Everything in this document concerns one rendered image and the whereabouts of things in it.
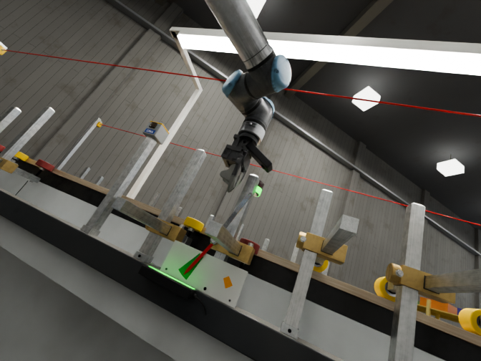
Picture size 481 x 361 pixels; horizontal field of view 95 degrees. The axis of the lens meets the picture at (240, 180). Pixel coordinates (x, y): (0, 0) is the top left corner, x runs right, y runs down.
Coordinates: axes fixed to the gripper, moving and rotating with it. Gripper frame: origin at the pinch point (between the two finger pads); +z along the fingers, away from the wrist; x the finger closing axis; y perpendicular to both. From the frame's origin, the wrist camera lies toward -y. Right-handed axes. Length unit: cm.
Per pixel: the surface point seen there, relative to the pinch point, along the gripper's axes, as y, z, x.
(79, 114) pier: 438, -125, -201
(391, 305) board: -57, 12, -26
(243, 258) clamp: -10.4, 17.9, -5.3
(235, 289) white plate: -11.7, 26.5, -5.3
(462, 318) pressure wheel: -78, 7, -31
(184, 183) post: 20.8, 1.2, -6.1
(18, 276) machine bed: 89, 62, -28
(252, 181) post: -3.5, -7.2, -6.0
